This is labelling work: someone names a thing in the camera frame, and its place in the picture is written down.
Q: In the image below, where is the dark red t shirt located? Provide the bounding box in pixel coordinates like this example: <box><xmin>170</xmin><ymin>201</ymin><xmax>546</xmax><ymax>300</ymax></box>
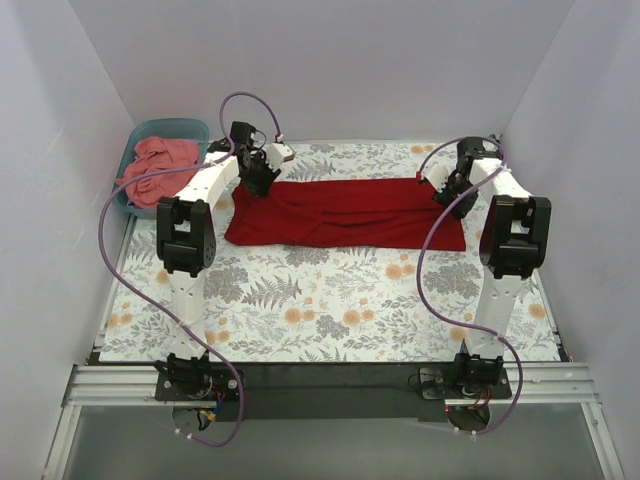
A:
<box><xmin>225</xmin><ymin>178</ymin><xmax>444</xmax><ymax>249</ymax></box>

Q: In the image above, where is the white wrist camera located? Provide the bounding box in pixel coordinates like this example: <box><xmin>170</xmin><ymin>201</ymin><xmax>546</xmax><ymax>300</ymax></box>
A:
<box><xmin>416</xmin><ymin>163</ymin><xmax>449</xmax><ymax>192</ymax></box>
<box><xmin>266</xmin><ymin>142</ymin><xmax>295</xmax><ymax>171</ymax></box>

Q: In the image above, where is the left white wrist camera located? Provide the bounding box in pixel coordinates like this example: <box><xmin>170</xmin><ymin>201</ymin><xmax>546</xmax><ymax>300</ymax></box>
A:
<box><xmin>266</xmin><ymin>142</ymin><xmax>295</xmax><ymax>171</ymax></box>

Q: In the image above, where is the purple cable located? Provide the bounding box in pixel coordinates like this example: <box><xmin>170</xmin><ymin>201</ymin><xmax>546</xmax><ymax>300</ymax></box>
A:
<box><xmin>417</xmin><ymin>134</ymin><xmax>524</xmax><ymax>437</ymax></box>
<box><xmin>98</xmin><ymin>91</ymin><xmax>284</xmax><ymax>447</ymax></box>

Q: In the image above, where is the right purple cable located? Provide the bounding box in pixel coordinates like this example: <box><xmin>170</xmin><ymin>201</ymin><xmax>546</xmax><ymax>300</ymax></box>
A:
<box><xmin>417</xmin><ymin>134</ymin><xmax>524</xmax><ymax>437</ymax></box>

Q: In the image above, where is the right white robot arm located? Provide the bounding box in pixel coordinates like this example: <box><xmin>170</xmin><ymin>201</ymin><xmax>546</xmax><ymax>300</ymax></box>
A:
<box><xmin>426</xmin><ymin>137</ymin><xmax>552</xmax><ymax>399</ymax></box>

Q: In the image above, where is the pink t shirt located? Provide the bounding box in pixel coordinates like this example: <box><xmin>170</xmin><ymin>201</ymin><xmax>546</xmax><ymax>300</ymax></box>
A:
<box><xmin>115</xmin><ymin>135</ymin><xmax>202</xmax><ymax>211</ymax></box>

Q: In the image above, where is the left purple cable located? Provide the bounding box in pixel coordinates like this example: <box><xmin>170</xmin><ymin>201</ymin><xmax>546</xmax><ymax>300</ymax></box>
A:
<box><xmin>98</xmin><ymin>91</ymin><xmax>284</xmax><ymax>447</ymax></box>

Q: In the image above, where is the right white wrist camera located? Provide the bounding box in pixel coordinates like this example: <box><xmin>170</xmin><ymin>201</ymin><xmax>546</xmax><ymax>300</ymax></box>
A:
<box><xmin>416</xmin><ymin>163</ymin><xmax>449</xmax><ymax>192</ymax></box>

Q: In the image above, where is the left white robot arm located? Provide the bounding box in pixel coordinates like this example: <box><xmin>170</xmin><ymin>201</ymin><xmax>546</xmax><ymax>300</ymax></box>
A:
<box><xmin>155</xmin><ymin>122</ymin><xmax>295</xmax><ymax>401</ymax></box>

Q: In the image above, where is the aluminium frame rail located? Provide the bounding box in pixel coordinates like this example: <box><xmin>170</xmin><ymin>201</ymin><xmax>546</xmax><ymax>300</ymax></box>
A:
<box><xmin>42</xmin><ymin>365</ymin><xmax>173</xmax><ymax>479</ymax></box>

